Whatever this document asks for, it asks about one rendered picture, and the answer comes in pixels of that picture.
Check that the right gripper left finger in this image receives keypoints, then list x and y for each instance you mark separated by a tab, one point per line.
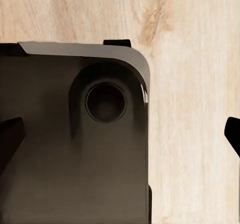
12	134

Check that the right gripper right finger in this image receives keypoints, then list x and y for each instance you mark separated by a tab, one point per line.
232	133

